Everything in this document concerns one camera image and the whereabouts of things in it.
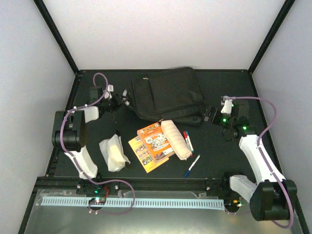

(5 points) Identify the black frame post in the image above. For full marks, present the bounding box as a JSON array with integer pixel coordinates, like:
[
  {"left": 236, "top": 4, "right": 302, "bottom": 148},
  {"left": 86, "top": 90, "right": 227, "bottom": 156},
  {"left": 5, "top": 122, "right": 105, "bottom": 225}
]
[
  {"left": 248, "top": 0, "right": 296, "bottom": 75},
  {"left": 33, "top": 0, "right": 79, "bottom": 75}
]

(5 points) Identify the left black frame post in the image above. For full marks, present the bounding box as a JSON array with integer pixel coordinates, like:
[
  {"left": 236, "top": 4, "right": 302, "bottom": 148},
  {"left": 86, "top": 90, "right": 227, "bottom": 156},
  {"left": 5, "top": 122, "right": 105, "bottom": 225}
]
[{"left": 33, "top": 0, "right": 79, "bottom": 75}]

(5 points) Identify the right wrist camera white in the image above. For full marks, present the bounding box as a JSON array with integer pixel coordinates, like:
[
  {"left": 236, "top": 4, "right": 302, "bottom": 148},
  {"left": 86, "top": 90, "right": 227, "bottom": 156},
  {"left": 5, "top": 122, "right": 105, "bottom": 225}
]
[{"left": 221, "top": 96, "right": 233, "bottom": 115}]

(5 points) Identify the black front rail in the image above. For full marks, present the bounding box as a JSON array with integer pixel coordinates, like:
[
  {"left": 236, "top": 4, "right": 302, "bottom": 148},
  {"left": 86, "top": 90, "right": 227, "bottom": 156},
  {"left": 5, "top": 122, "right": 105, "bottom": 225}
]
[{"left": 34, "top": 177, "right": 231, "bottom": 197}]

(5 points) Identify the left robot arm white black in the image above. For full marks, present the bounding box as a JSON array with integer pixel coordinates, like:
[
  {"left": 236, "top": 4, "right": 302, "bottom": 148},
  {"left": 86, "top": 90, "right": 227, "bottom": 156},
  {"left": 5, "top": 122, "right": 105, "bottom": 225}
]
[{"left": 52, "top": 85, "right": 130, "bottom": 195}]

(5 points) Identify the right black frame post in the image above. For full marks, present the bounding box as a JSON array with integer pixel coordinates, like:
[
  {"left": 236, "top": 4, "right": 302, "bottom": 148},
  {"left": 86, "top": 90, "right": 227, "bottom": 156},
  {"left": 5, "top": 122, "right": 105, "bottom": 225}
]
[{"left": 248, "top": 0, "right": 296, "bottom": 75}]

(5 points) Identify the thin orange yellow booklet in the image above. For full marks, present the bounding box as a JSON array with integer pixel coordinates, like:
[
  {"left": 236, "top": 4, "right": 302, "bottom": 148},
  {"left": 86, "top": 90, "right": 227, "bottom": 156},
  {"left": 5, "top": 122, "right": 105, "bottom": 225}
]
[{"left": 128, "top": 137, "right": 169, "bottom": 173}]

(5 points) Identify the black student bag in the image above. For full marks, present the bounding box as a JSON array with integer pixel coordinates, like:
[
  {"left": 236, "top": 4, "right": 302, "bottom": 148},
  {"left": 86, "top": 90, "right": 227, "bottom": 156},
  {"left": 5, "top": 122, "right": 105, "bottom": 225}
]
[{"left": 124, "top": 67, "right": 205, "bottom": 126}]

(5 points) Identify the green cap marker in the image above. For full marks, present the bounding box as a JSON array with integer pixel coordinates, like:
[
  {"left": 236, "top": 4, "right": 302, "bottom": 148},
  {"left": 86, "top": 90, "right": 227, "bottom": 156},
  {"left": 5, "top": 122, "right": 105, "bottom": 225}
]
[{"left": 186, "top": 131, "right": 194, "bottom": 153}]

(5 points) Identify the cream fabric pencil case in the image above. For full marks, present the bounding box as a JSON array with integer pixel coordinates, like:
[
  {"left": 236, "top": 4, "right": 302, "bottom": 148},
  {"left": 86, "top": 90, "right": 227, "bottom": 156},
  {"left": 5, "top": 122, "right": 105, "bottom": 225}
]
[{"left": 160, "top": 120, "right": 192, "bottom": 160}]

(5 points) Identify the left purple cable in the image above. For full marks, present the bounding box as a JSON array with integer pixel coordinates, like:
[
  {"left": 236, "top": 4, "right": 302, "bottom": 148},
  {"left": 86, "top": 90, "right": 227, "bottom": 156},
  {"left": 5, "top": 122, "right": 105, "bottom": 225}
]
[{"left": 60, "top": 72, "right": 136, "bottom": 215}]

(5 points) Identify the light blue slotted cable duct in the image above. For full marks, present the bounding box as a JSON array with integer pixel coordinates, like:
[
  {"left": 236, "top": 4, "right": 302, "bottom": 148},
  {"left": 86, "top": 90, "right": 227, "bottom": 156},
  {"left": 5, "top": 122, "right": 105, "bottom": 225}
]
[{"left": 41, "top": 196, "right": 224, "bottom": 210}]

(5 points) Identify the purple cable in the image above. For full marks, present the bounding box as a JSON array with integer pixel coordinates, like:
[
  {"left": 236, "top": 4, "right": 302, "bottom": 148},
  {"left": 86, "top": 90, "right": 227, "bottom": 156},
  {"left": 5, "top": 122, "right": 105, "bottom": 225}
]
[
  {"left": 60, "top": 72, "right": 136, "bottom": 215},
  {"left": 223, "top": 96, "right": 295, "bottom": 229}
]

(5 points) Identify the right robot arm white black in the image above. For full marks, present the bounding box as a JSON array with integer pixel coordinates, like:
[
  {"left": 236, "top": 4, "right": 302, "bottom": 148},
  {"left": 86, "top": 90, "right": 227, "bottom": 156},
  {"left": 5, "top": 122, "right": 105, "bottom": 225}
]
[{"left": 204, "top": 97, "right": 297, "bottom": 228}]

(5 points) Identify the blue cap marker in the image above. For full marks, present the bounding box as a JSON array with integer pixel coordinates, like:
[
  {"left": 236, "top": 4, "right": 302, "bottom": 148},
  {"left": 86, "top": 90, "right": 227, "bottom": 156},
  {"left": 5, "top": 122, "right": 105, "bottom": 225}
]
[{"left": 184, "top": 155, "right": 201, "bottom": 177}]

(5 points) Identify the red cap marker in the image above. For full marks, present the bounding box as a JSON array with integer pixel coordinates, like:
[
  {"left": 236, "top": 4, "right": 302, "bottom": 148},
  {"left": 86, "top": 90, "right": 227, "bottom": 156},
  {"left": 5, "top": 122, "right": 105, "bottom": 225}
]
[{"left": 183, "top": 131, "right": 193, "bottom": 156}]

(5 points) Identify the white tissue packet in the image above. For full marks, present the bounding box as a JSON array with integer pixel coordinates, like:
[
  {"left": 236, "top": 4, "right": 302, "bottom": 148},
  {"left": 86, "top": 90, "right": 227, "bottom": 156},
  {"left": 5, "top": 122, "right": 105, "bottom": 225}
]
[{"left": 99, "top": 131, "right": 131, "bottom": 172}]

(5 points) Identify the orange thick book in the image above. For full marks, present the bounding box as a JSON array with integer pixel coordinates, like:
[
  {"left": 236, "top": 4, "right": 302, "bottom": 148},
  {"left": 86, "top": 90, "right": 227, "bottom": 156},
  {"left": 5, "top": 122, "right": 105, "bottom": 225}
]
[{"left": 137, "top": 122, "right": 175, "bottom": 164}]

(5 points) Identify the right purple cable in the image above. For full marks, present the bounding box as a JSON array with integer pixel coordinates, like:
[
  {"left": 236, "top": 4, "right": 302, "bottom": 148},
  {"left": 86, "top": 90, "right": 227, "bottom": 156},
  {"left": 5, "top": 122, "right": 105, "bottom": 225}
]
[{"left": 223, "top": 96, "right": 295, "bottom": 229}]

